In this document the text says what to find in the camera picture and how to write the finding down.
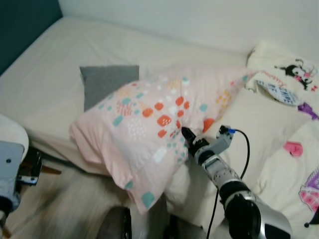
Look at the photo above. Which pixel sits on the pink patterned pillow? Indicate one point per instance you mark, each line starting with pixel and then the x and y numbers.
pixel 144 124

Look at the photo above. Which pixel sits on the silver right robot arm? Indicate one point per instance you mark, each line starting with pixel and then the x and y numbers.
pixel 224 172

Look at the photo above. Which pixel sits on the plain cream pillow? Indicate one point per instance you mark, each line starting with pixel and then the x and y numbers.
pixel 259 124

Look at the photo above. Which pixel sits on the grey square pillow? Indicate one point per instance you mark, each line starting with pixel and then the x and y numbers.
pixel 102 82

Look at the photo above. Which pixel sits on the white cartoon print blanket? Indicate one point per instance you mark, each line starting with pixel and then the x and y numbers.
pixel 294 174

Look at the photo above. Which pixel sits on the bed with white sheet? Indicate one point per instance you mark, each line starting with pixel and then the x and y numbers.
pixel 50 55

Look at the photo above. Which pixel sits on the dark teal headboard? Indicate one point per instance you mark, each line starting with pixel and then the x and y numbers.
pixel 22 25

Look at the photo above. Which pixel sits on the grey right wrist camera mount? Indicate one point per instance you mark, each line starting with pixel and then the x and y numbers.
pixel 219 144

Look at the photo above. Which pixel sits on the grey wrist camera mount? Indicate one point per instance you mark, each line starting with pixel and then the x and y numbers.
pixel 10 169
pixel 219 144

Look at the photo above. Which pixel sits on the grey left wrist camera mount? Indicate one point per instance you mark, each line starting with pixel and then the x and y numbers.
pixel 10 169

